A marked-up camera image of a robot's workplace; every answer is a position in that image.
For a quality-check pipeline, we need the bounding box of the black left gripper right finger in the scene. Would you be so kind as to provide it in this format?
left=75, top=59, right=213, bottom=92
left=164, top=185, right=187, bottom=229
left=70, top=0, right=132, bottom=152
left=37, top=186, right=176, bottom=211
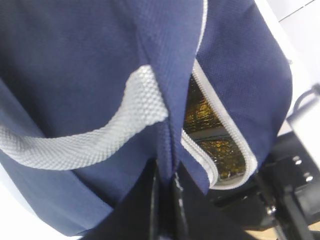
left=171, top=163, right=250, bottom=240

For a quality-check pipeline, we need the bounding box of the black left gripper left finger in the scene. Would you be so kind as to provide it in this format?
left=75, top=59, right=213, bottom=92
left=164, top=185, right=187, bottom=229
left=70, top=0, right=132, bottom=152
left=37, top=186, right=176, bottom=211
left=82, top=159, right=160, bottom=240

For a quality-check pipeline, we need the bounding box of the navy blue lunch bag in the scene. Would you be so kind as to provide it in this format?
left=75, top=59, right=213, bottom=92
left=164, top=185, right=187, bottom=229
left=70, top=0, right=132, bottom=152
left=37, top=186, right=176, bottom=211
left=0, top=0, right=292, bottom=240

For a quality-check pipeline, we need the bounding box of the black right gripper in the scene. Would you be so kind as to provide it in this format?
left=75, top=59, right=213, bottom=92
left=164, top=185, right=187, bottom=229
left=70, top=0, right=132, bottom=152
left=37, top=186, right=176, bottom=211
left=209, top=132, right=320, bottom=240

